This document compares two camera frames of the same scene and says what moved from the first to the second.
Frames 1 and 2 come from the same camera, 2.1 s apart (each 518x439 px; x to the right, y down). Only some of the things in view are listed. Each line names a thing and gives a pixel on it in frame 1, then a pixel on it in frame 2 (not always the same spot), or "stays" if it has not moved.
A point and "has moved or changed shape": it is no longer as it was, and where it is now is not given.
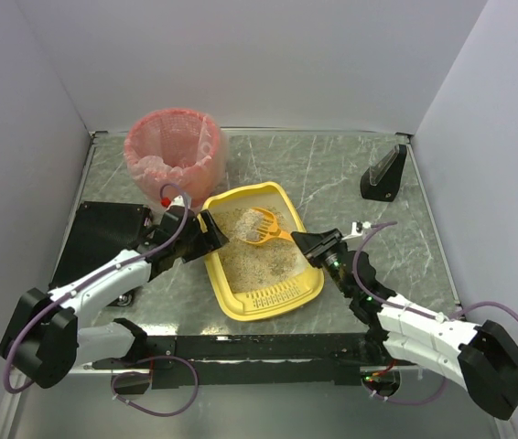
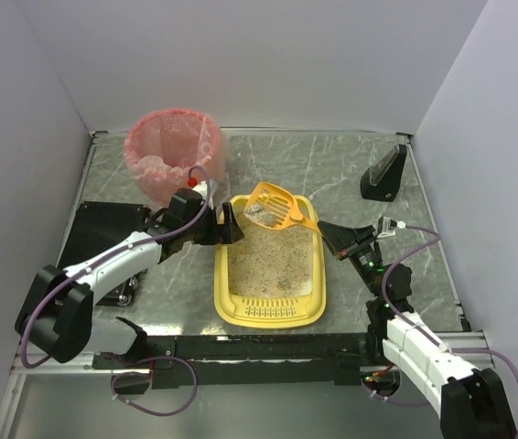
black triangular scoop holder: [381, 181] stays
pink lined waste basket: [176, 146] stays
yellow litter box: [258, 281] has moved or changed shape
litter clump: [247, 226] to [254, 208]
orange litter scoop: [268, 229] to [275, 208]
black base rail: [267, 360] stays
